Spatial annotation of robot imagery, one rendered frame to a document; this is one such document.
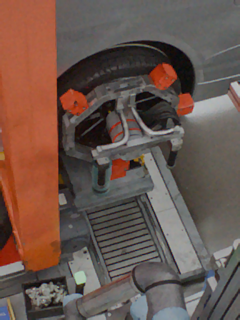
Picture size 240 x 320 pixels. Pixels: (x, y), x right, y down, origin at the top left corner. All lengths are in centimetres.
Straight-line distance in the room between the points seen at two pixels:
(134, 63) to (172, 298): 120
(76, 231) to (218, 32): 117
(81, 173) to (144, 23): 120
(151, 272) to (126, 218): 165
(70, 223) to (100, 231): 41
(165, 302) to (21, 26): 90
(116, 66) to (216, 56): 50
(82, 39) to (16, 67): 84
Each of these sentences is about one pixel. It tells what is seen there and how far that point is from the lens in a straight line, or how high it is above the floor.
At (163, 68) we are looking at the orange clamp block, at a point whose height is 116.
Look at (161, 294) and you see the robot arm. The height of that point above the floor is 146.
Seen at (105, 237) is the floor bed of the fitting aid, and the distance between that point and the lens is 361.
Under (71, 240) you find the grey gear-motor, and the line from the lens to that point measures 324.
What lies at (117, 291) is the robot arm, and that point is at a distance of 214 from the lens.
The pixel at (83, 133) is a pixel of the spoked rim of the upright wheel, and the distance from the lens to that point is 315.
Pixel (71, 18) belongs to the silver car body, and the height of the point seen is 152.
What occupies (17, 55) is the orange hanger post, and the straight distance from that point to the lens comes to 177.
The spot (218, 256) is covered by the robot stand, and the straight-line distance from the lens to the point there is 285.
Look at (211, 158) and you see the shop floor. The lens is 402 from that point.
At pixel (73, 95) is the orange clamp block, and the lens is 277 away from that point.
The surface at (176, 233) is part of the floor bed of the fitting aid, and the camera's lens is 364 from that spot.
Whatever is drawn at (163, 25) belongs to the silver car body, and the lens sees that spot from 273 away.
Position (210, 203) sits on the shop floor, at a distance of 386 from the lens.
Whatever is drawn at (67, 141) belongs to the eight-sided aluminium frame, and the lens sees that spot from 297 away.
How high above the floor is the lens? 331
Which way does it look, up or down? 57 degrees down
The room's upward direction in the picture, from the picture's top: 7 degrees clockwise
